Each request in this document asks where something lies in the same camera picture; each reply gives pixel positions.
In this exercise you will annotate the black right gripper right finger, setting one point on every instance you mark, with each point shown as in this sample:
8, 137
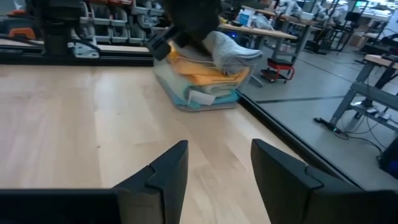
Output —
280, 180

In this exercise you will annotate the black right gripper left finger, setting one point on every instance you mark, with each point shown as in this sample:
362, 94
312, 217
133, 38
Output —
164, 180

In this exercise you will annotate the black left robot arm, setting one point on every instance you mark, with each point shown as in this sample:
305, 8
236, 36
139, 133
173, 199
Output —
57, 31

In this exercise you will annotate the blue white container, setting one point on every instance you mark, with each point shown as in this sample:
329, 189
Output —
247, 17

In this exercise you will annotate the wooden desk top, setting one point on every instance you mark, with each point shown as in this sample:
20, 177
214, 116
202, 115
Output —
379, 60
258, 31

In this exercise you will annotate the clear plastic bag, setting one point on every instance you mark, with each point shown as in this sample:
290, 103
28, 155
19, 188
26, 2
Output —
262, 22

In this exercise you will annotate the black power strip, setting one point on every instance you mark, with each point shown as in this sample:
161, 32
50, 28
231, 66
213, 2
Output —
326, 124

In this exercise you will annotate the grey storage bin shelf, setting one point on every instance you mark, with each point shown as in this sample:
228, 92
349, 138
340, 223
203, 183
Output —
102, 21

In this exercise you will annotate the red rolling stool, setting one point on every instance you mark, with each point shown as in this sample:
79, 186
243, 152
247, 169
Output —
280, 63

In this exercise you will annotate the orange tool case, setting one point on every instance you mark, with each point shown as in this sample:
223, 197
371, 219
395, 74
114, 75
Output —
21, 32

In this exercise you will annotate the grey left arm base plate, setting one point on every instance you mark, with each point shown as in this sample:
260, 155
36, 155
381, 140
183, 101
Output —
84, 51

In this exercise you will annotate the grey metal table frame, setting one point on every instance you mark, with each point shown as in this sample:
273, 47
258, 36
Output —
373, 93

